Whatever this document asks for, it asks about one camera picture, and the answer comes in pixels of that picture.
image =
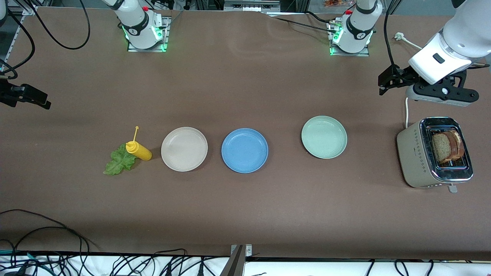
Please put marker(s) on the yellow squeeze bottle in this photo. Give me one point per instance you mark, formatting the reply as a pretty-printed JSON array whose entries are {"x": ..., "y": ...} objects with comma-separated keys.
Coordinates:
[{"x": 142, "y": 152}]

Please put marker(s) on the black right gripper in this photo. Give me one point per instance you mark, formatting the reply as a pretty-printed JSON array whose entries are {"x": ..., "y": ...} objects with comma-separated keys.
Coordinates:
[{"x": 11, "y": 93}]

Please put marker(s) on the grey aluminium profile beam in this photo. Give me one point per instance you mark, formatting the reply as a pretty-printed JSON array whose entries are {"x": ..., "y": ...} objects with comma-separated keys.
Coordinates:
[{"x": 234, "y": 266}]

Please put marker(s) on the metal corner bracket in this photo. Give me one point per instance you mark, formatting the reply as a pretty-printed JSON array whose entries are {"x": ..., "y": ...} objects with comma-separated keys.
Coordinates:
[{"x": 247, "y": 250}]

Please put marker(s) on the orange snack packet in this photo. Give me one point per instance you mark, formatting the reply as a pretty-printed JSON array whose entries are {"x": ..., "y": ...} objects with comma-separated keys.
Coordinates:
[{"x": 335, "y": 3}]

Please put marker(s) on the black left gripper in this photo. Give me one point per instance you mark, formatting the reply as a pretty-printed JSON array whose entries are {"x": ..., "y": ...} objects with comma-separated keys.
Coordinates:
[{"x": 403, "y": 75}]

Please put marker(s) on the grey power strip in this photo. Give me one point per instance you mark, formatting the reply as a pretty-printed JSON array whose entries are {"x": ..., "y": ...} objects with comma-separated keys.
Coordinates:
[{"x": 251, "y": 5}]

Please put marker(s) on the green round plate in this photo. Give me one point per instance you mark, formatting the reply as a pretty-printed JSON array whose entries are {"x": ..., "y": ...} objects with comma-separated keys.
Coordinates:
[{"x": 324, "y": 137}]

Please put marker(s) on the blue round plate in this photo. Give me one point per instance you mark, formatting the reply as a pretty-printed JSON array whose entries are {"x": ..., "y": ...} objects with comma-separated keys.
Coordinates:
[{"x": 244, "y": 150}]

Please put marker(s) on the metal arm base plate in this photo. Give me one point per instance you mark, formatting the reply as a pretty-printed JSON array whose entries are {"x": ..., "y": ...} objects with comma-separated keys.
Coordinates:
[
  {"x": 360, "y": 53},
  {"x": 165, "y": 34}
]

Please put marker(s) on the beige round plate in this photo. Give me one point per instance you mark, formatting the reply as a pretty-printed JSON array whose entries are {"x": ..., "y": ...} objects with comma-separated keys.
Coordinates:
[{"x": 184, "y": 149}]

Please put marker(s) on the beige chrome toaster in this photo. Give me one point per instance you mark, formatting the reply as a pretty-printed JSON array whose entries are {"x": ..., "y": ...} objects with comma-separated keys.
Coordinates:
[{"x": 414, "y": 161}]

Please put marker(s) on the brown bread slice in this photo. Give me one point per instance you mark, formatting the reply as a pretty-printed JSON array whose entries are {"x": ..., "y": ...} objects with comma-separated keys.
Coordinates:
[
  {"x": 458, "y": 143},
  {"x": 441, "y": 147}
]

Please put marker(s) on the aluminium frame profile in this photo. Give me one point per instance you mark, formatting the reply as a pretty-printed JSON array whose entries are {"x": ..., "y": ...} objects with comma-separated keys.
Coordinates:
[{"x": 28, "y": 9}]

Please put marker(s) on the green lettuce leaf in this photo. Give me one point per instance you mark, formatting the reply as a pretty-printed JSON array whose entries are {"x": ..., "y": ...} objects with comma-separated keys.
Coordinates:
[{"x": 117, "y": 165}]

